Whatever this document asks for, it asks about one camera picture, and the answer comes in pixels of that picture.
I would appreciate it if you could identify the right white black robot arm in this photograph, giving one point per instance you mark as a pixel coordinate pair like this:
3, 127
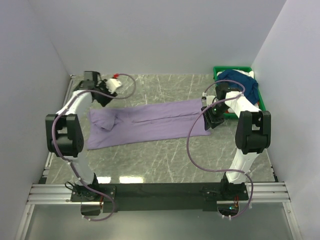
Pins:
252, 136

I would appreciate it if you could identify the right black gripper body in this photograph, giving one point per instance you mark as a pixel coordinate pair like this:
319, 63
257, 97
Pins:
215, 113

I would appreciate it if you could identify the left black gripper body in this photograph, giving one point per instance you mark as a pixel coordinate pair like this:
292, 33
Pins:
102, 89

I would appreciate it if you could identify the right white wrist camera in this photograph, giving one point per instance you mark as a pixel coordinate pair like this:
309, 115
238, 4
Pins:
207, 99

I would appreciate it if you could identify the dark blue t shirt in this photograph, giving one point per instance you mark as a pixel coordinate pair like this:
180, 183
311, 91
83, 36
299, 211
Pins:
240, 80

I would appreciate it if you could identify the purple t shirt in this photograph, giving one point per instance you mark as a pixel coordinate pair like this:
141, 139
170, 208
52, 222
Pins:
144, 123

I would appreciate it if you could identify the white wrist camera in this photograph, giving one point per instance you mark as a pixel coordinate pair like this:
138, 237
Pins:
113, 83
207, 99

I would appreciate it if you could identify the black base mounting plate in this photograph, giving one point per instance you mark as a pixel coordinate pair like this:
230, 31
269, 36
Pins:
162, 196

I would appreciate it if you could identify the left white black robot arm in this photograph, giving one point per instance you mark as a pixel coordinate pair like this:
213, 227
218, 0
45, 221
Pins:
64, 135

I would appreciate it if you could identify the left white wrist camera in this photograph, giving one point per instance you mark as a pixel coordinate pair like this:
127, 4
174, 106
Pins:
113, 83

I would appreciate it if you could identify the aluminium rail frame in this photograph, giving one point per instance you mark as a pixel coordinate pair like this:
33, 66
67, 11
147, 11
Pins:
53, 217

